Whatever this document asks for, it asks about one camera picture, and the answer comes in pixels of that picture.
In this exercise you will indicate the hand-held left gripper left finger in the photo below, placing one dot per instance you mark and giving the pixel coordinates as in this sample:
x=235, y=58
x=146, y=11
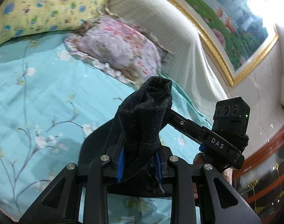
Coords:
x=95, y=191

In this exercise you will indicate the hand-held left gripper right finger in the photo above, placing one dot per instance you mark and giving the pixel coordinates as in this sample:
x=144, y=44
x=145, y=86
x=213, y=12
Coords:
x=184, y=191

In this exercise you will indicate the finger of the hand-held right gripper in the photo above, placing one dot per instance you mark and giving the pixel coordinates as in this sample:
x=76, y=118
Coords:
x=186, y=124

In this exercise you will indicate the black pants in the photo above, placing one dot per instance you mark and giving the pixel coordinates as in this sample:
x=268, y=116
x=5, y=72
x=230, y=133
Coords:
x=139, y=121

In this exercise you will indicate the person's right hand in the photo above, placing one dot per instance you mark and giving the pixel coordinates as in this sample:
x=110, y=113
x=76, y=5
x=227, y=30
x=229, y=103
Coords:
x=198, y=159

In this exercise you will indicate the brown wooden cabinet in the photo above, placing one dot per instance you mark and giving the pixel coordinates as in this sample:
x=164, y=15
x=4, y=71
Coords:
x=268, y=168

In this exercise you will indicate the white ribbed headboard cover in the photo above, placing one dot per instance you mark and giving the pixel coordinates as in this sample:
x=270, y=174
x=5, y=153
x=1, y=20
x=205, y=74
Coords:
x=174, y=42

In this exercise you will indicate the pink floral ruffled pillow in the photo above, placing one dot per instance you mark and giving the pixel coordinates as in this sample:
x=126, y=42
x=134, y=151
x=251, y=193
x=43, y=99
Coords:
x=118, y=46

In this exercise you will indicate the light blue floral bed sheet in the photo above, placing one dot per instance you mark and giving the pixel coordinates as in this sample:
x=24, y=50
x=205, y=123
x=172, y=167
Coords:
x=39, y=93

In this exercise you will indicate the gold framed landscape painting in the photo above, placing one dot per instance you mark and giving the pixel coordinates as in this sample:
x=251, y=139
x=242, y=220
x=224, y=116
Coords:
x=230, y=21

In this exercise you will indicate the yellow printed pillow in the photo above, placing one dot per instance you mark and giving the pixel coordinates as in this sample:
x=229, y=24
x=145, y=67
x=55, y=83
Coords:
x=44, y=7

